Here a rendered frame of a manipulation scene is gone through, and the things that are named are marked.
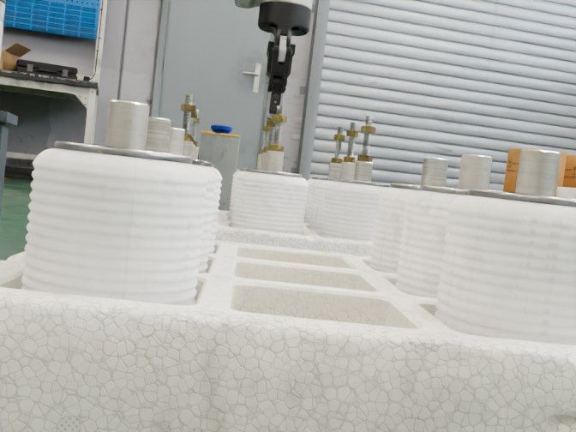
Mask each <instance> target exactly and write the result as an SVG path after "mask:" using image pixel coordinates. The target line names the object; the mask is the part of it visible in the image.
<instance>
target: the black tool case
mask: <svg viewBox="0 0 576 432"><path fill-rule="evenodd" d="M15 68H16V70H15V71H17V72H24V73H30V74H36V75H48V76H55V77H62V78H68V79H74V80H77V76H76V75H77V73H78V69H77V68H73V67H67V66H62V65H56V64H50V63H40V62H34V61H28V60H23V59H18V60H17V62H16V67H15Z"/></svg>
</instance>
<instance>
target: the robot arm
mask: <svg viewBox="0 0 576 432"><path fill-rule="evenodd" d="M234 2H235V5H236V6H237V7H239V8H245V9H252V8H255V7H259V6H260V10H259V18H258V27H259V28H260V30H262V31H264V32H267V33H272V34H273V36H274V40H273V42H272V41H268V45H267V76H268V83H267V91H268V96H267V110H266V118H267V119H271V118H272V115H276V112H277V109H278V108H277V105H283V98H284V92H285V90H286V85H287V83H288V80H287V78H288V77H289V75H290V74H291V64H292V58H293V56H294V55H295V50H296V45H294V44H291V36H304V35H306V34H307V33H308V32H309V25H310V18H311V10H312V2H313V0H234ZM5 3H6V0H0V59H1V50H2V40H3V22H4V12H5Z"/></svg>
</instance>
